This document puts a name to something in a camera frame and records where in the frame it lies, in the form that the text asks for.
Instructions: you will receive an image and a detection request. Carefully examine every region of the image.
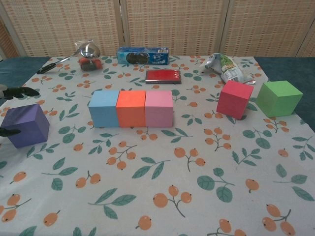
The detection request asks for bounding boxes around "floral print tablecloth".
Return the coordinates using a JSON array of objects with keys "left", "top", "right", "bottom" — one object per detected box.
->
[{"left": 0, "top": 55, "right": 315, "bottom": 236}]

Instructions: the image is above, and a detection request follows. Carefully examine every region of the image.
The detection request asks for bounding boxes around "purple foam cube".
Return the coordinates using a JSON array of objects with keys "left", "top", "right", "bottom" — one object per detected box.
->
[{"left": 0, "top": 103, "right": 50, "bottom": 149}]

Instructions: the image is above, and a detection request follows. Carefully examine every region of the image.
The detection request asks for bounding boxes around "crumpled green white snack bag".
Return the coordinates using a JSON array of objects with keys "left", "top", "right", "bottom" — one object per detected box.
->
[{"left": 201, "top": 53, "right": 256, "bottom": 86}]

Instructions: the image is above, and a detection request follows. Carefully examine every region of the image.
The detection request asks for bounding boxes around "pink foam cube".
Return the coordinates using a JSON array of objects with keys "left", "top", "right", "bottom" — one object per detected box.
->
[{"left": 144, "top": 90, "right": 175, "bottom": 128}]

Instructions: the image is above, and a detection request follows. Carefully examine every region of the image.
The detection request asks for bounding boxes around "red flat case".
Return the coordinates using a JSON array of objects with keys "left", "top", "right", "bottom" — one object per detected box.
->
[{"left": 145, "top": 69, "right": 183, "bottom": 84}]

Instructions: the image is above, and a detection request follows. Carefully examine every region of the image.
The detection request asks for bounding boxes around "blue cookie package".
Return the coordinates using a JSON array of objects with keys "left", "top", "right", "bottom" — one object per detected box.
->
[{"left": 116, "top": 46, "right": 170, "bottom": 65}]

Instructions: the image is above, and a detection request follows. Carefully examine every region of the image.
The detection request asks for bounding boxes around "steel ladle black handle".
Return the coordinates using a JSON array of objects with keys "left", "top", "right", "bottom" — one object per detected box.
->
[{"left": 36, "top": 43, "right": 101, "bottom": 74}]

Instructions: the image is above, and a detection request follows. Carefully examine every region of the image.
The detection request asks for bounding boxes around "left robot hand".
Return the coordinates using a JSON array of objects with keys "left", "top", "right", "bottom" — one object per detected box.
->
[{"left": 0, "top": 83, "right": 40, "bottom": 138}]

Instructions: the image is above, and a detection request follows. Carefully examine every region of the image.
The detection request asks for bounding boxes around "red foam cube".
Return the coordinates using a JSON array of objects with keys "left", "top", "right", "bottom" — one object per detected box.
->
[{"left": 216, "top": 80, "right": 254, "bottom": 120}]

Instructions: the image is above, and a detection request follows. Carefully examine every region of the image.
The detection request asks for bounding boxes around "light blue foam cube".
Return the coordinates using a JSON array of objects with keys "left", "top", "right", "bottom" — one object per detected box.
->
[{"left": 88, "top": 90, "right": 121, "bottom": 128}]

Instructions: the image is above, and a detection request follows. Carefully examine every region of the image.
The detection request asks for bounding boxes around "green foam cube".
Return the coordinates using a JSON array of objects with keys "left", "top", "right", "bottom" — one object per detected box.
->
[{"left": 255, "top": 80, "right": 304, "bottom": 118}]

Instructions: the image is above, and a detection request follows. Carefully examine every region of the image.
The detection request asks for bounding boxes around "orange foam cube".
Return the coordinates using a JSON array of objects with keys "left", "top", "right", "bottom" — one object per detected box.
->
[{"left": 116, "top": 90, "right": 146, "bottom": 128}]

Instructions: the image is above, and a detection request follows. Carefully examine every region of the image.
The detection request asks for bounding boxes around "bamboo folding screen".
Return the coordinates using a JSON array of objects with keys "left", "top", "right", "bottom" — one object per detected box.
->
[{"left": 0, "top": 0, "right": 315, "bottom": 59}]

